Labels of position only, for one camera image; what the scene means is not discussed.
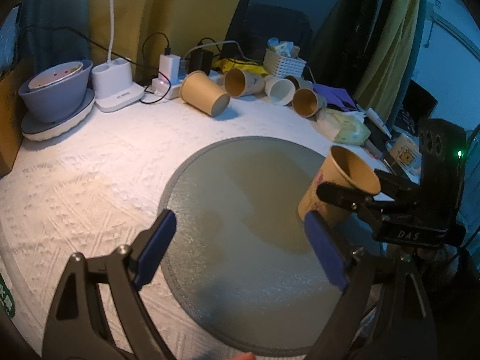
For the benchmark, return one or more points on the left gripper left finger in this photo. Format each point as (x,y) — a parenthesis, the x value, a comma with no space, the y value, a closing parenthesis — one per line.
(77,327)

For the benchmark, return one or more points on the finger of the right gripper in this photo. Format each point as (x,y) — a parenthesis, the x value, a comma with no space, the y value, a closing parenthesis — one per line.
(395,186)
(337,202)

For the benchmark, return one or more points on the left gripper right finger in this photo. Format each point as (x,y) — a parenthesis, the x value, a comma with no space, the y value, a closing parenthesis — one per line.
(354,277)

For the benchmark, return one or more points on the floral paper cup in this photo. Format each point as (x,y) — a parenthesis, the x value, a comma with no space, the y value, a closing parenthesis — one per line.
(342,175)

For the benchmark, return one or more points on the brown paper cup front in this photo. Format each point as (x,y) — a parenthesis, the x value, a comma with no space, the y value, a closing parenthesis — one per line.
(307,103)

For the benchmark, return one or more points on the white paper cup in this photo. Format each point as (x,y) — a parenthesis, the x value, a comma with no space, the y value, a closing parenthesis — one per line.
(280,91)

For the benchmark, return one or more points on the paper cup with blue print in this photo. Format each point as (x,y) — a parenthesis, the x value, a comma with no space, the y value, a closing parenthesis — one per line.
(239,83)

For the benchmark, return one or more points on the plain brown paper cup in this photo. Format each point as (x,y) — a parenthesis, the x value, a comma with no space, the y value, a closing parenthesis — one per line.
(201,92)

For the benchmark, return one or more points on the operator hand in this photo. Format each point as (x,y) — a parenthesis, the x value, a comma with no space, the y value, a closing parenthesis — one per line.
(245,356)

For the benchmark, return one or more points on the yellow tissue packet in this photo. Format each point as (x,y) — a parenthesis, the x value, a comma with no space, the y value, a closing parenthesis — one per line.
(342,128)

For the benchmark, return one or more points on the green white sticker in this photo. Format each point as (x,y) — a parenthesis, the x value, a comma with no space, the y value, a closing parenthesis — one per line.
(6,299)

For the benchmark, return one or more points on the yellow curtain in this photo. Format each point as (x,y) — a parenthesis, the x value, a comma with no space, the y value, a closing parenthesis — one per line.
(391,55)

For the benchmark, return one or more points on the purple cloth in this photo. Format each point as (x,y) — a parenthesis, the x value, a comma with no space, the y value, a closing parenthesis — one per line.
(336,98)

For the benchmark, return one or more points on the round grey mat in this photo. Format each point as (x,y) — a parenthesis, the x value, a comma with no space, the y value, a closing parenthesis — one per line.
(240,264)

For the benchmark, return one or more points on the white textured tablecloth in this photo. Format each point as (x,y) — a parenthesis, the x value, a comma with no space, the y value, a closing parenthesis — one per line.
(100,184)

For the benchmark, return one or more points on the white woven basket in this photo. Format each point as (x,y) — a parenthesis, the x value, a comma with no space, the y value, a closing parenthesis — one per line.
(281,66)

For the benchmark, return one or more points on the brown cardboard box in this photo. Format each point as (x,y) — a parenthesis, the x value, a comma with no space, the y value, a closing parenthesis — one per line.
(12,112)

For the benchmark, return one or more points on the white round plate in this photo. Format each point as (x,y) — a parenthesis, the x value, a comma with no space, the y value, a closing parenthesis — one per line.
(35,130)

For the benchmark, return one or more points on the black power adapter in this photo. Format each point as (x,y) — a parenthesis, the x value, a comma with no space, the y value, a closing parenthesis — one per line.
(200,60)

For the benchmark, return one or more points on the white power strip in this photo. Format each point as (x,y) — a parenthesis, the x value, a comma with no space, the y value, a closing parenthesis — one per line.
(161,88)

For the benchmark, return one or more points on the blue-grey bowl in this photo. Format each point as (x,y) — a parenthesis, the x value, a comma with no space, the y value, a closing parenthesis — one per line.
(59,100)

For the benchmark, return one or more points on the white charger plug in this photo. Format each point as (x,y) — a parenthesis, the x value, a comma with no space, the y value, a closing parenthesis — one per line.
(169,67)

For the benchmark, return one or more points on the white lamp base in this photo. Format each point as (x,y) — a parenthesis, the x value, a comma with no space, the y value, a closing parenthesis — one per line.
(113,83)

